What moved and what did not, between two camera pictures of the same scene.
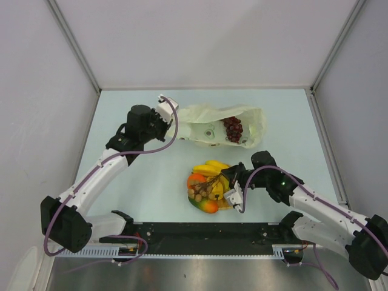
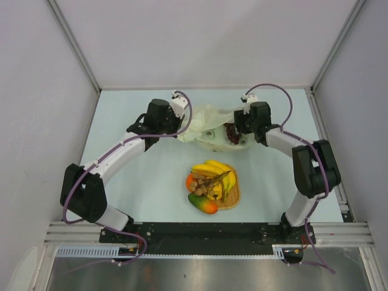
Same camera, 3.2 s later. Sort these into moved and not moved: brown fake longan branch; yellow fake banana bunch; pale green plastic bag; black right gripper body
Moved: black right gripper body; brown fake longan branch
Not moved: pale green plastic bag; yellow fake banana bunch
